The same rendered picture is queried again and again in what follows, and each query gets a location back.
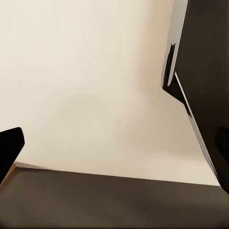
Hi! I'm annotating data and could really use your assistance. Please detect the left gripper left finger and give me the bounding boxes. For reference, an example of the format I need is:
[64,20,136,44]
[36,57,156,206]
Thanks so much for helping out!
[0,127,25,184]

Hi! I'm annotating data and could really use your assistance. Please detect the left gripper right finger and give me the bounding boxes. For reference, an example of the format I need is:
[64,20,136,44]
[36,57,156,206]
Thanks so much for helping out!
[214,127,229,164]

